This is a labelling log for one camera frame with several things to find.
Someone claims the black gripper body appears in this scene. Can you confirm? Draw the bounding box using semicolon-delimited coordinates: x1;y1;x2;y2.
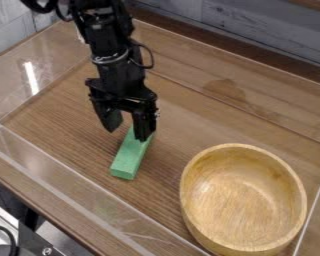
84;57;160;118

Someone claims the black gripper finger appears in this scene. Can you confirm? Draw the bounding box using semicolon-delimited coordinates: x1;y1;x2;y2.
90;98;123;132
132;111;156;142

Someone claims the green rectangular block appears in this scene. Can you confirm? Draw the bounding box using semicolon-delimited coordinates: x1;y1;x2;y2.
109;128;153;180

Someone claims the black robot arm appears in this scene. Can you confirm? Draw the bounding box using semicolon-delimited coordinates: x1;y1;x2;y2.
69;0;157;142

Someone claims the brown wooden bowl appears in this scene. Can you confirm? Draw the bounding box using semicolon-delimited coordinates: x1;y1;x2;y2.
180;143;307;256

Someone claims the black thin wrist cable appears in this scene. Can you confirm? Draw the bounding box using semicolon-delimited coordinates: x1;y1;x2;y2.
129;41;156;70

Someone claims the clear acrylic tray wall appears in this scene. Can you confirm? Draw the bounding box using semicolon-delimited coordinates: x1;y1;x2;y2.
0;12;320;256

